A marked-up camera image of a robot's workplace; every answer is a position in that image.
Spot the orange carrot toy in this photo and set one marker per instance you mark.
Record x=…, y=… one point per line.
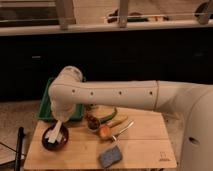
x=104, y=132

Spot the small brown cup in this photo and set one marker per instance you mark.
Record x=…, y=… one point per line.
x=93, y=123

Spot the green pepper toy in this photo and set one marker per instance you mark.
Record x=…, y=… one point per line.
x=108, y=117

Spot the yellow corn toy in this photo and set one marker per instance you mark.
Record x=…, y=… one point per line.
x=116, y=121

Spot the blue sponge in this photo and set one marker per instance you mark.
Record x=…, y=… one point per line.
x=110, y=157

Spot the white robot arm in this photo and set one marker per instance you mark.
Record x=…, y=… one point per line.
x=193, y=101

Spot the green plastic tray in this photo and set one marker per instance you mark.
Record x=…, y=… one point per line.
x=45, y=113

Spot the black pole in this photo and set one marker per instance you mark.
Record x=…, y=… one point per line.
x=18, y=155

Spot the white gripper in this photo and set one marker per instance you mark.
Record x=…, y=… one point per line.
x=61, y=115

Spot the wooden railing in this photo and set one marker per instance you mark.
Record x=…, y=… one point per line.
x=36, y=17

